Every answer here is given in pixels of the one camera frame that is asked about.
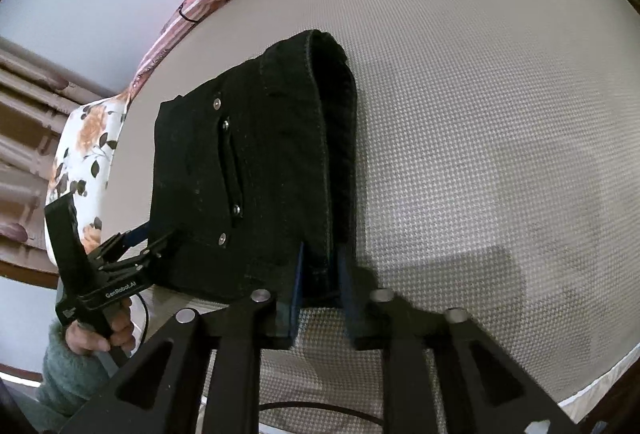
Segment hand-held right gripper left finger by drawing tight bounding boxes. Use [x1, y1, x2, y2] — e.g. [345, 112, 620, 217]
[62, 243, 308, 434]

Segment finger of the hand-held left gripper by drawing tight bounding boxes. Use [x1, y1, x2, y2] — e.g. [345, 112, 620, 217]
[105, 228, 177, 275]
[97, 221, 153, 261]

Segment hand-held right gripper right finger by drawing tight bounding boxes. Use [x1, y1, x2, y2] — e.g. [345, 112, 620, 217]
[336, 251, 583, 434]

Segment black pants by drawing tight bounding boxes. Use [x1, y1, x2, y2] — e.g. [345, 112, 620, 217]
[149, 28, 360, 309]

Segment person's left forearm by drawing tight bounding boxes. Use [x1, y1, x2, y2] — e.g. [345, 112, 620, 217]
[35, 326, 121, 420]

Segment person's left hand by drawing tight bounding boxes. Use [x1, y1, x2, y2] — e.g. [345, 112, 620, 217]
[62, 296, 136, 357]

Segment white crumpled cloth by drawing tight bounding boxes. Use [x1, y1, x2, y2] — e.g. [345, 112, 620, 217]
[44, 96, 131, 265]

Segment brown wooden headboard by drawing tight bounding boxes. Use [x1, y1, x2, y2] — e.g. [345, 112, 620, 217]
[0, 36, 126, 289]

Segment grey woven mattress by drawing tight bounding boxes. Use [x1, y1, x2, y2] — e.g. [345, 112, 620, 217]
[107, 0, 640, 434]

